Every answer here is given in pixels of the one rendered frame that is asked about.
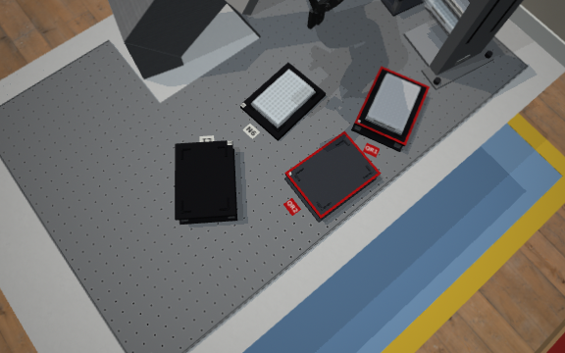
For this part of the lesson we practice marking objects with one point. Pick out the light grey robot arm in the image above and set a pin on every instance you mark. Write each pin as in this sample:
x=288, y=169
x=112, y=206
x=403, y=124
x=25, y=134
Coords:
x=245, y=7

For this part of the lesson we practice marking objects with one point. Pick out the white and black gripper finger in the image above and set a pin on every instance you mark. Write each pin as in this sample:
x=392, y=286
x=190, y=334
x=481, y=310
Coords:
x=317, y=13

